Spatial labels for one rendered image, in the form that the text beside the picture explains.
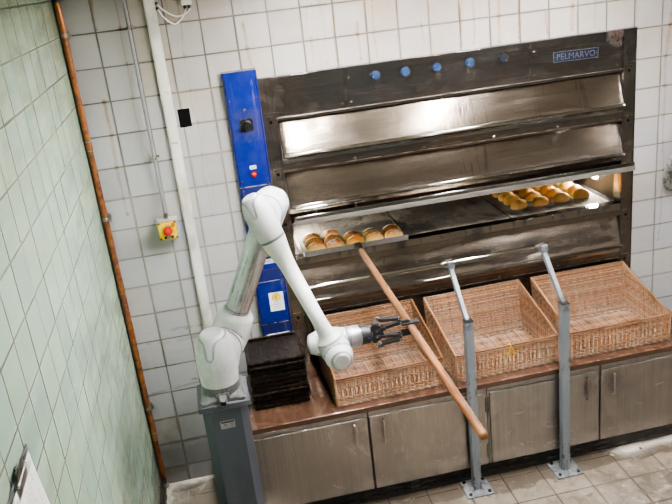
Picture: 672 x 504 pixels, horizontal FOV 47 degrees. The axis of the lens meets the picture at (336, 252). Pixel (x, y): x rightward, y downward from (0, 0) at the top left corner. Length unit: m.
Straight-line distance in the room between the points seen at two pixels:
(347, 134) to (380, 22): 0.55
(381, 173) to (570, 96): 1.05
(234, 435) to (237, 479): 0.21
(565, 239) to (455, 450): 1.30
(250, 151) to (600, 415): 2.23
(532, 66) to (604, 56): 0.39
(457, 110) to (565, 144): 0.64
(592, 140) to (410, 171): 1.00
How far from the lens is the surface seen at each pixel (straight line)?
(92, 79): 3.73
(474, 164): 4.06
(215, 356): 3.05
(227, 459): 3.27
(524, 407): 4.06
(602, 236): 4.50
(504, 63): 4.04
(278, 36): 3.72
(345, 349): 2.82
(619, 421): 4.36
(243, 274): 3.11
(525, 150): 4.16
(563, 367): 3.96
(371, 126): 3.86
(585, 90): 4.25
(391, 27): 3.82
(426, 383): 3.89
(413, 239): 4.06
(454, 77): 3.96
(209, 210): 3.84
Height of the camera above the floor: 2.58
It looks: 21 degrees down
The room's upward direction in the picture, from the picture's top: 7 degrees counter-clockwise
